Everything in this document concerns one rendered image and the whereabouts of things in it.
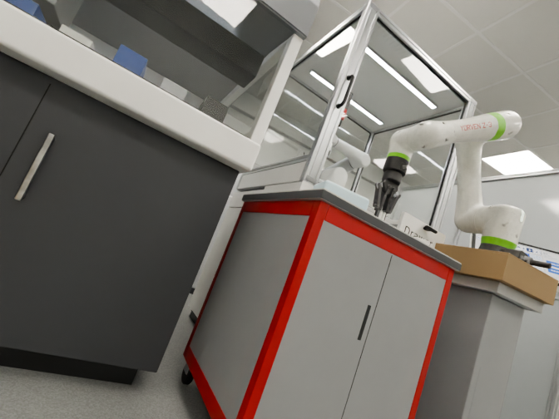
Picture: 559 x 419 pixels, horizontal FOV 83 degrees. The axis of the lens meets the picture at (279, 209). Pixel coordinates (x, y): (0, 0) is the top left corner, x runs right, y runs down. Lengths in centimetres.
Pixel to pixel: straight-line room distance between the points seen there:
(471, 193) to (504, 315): 55
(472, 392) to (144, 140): 143
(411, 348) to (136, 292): 88
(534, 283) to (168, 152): 139
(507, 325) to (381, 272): 70
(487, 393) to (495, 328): 23
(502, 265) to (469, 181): 49
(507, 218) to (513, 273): 28
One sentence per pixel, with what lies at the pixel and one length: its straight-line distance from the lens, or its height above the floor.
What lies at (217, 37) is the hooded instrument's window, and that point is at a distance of 121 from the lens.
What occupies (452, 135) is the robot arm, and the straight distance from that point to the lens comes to 138.
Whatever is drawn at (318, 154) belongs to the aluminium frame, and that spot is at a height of 110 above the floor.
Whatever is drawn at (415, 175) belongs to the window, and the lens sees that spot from 203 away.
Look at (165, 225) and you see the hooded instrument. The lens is 110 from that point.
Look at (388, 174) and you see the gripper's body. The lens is 135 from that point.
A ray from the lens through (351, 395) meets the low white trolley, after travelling 104.
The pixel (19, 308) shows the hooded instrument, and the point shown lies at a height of 18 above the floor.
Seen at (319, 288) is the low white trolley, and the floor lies 52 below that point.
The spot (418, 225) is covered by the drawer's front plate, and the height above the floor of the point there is 90.
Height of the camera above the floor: 53
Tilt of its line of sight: 9 degrees up
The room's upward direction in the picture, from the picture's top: 21 degrees clockwise
